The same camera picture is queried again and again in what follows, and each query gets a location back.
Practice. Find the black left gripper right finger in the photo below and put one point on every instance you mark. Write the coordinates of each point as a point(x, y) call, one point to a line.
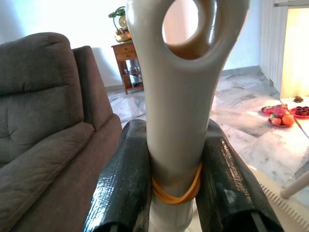
point(229, 188)

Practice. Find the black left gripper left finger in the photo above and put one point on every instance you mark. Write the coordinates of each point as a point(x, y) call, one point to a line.
point(120, 181)

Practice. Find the cream plastic dustpan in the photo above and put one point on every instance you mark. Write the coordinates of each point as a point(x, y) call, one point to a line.
point(285, 205)

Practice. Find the orange rubber band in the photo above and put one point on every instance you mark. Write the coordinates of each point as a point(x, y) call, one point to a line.
point(169, 199)

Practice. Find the white plastic rod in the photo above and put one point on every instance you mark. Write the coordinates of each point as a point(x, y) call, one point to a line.
point(294, 187)

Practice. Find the red fruit plate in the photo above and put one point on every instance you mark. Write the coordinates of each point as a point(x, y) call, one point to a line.
point(281, 125)

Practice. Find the orange fruit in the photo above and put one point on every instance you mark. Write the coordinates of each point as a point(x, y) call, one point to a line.
point(288, 119)

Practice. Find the pink dragon fruit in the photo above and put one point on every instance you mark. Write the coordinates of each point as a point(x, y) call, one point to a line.
point(280, 111)

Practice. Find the brown fabric sofa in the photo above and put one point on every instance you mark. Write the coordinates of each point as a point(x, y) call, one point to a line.
point(48, 120)

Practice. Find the red round tray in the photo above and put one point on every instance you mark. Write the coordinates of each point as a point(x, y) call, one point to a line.
point(295, 113)

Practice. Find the small dark figurine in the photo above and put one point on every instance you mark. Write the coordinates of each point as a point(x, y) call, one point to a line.
point(299, 99)

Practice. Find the wooden side table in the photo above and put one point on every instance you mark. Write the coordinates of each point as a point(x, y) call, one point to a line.
point(124, 52)

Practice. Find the brass bowl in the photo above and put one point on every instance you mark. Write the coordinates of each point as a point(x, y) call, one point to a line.
point(123, 38)

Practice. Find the white ribbed folding door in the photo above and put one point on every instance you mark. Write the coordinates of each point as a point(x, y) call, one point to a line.
point(270, 48)

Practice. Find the green bonsai ornament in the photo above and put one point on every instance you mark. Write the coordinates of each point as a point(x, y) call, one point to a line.
point(116, 14)

